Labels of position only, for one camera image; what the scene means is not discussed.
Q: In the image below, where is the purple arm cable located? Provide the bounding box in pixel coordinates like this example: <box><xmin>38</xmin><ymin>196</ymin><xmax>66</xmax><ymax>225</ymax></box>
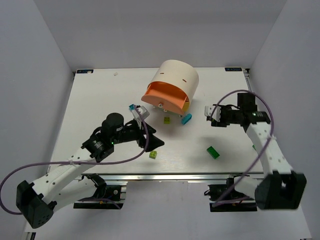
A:
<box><xmin>0</xmin><ymin>104</ymin><xmax>151</xmax><ymax>216</ymax></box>
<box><xmin>209</xmin><ymin>89</ymin><xmax>275</xmax><ymax>208</ymax></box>

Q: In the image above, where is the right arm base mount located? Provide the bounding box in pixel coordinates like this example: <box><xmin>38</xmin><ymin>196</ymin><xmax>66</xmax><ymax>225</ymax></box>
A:
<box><xmin>203</xmin><ymin>175</ymin><xmax>258</xmax><ymax>213</ymax></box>

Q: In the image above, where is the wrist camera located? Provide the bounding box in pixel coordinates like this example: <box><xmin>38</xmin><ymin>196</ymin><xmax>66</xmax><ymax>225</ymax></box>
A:
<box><xmin>132</xmin><ymin>105</ymin><xmax>150</xmax><ymax>121</ymax></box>
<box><xmin>204</xmin><ymin>105</ymin><xmax>221</xmax><ymax>122</ymax></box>

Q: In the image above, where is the dark green long lego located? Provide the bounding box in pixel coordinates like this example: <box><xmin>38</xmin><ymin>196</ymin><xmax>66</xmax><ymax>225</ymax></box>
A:
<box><xmin>206</xmin><ymin>146</ymin><xmax>220</xmax><ymax>159</ymax></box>

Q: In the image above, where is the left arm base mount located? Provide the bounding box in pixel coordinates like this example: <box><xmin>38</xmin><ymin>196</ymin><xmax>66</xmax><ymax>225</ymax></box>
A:
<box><xmin>73</xmin><ymin>173</ymin><xmax>127</xmax><ymax>210</ymax></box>

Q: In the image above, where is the right blue corner label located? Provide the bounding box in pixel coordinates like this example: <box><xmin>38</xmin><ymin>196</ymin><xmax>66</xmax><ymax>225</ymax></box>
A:
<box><xmin>224</xmin><ymin>67</ymin><xmax>243</xmax><ymax>72</ymax></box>

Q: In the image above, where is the left blue corner label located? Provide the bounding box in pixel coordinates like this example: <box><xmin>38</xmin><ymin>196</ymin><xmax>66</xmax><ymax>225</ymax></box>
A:
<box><xmin>76</xmin><ymin>69</ymin><xmax>94</xmax><ymax>74</ymax></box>

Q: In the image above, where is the yellow drawer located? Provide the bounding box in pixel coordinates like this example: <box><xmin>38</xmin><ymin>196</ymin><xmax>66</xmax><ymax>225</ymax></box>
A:
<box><xmin>182</xmin><ymin>101</ymin><xmax>190</xmax><ymax>113</ymax></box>

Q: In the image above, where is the lime square lego near container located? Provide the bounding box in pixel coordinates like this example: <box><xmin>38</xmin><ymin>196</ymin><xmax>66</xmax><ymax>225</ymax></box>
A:
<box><xmin>163</xmin><ymin>116</ymin><xmax>171</xmax><ymax>125</ymax></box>

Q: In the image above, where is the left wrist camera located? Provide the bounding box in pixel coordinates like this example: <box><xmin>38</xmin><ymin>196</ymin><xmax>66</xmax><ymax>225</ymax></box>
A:
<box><xmin>132</xmin><ymin>105</ymin><xmax>150</xmax><ymax>121</ymax></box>

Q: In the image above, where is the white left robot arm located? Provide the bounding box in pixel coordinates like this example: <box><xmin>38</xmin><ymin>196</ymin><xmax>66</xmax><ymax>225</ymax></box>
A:
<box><xmin>16</xmin><ymin>112</ymin><xmax>165</xmax><ymax>229</ymax></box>

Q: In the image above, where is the blue corner label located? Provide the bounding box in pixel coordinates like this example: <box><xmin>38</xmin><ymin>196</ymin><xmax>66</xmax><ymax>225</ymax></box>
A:
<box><xmin>224</xmin><ymin>67</ymin><xmax>243</xmax><ymax>72</ymax></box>
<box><xmin>76</xmin><ymin>69</ymin><xmax>94</xmax><ymax>74</ymax></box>

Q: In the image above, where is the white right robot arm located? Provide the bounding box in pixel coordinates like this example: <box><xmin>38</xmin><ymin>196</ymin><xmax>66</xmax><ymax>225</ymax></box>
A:
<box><xmin>204</xmin><ymin>89</ymin><xmax>307</xmax><ymax>210</ymax></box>

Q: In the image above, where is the lime square lego front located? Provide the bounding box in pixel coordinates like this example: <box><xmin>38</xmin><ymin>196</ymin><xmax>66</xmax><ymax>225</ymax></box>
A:
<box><xmin>149</xmin><ymin>150</ymin><xmax>158</xmax><ymax>159</ymax></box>

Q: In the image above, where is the cream cylindrical drawer container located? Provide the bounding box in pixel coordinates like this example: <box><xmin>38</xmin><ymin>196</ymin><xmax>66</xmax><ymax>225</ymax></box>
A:
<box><xmin>147</xmin><ymin>59</ymin><xmax>200</xmax><ymax>103</ymax></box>

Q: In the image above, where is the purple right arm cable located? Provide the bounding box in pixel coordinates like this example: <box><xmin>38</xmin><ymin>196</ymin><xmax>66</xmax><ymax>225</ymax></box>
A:
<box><xmin>209</xmin><ymin>89</ymin><xmax>275</xmax><ymax>208</ymax></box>

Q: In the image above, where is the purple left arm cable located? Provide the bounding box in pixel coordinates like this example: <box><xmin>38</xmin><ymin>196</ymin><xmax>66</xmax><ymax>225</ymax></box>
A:
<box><xmin>0</xmin><ymin>104</ymin><xmax>151</xmax><ymax>216</ymax></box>

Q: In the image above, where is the long teal lego brick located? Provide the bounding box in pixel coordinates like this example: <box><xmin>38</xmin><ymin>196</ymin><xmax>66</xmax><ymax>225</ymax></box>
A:
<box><xmin>181</xmin><ymin>113</ymin><xmax>192</xmax><ymax>125</ymax></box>

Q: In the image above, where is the small teal square lego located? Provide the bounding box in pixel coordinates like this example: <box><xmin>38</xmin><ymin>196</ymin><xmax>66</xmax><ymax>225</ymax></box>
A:
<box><xmin>129</xmin><ymin>104</ymin><xmax>135</xmax><ymax>111</ymax></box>

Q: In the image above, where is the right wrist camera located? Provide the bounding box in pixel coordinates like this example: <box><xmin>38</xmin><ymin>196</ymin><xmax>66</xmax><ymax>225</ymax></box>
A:
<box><xmin>204</xmin><ymin>105</ymin><xmax>221</xmax><ymax>122</ymax></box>

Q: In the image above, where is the aluminium front rail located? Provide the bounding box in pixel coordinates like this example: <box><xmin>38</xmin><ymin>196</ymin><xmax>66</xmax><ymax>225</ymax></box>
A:
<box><xmin>46</xmin><ymin>172</ymin><xmax>265</xmax><ymax>182</ymax></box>

